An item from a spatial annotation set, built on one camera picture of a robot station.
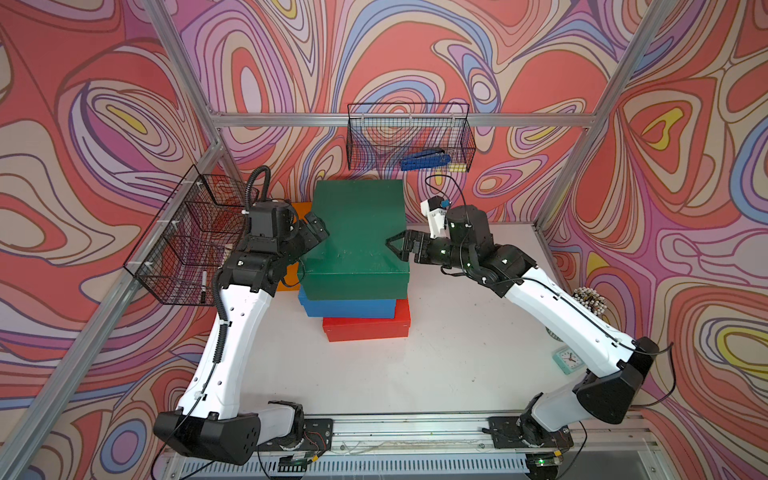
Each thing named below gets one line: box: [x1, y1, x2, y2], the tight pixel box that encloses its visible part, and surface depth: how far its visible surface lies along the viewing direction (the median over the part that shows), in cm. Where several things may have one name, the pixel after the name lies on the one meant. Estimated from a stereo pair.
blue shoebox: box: [298, 285, 397, 319], surface depth 79 cm
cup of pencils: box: [572, 286, 607, 316], surface depth 79 cm
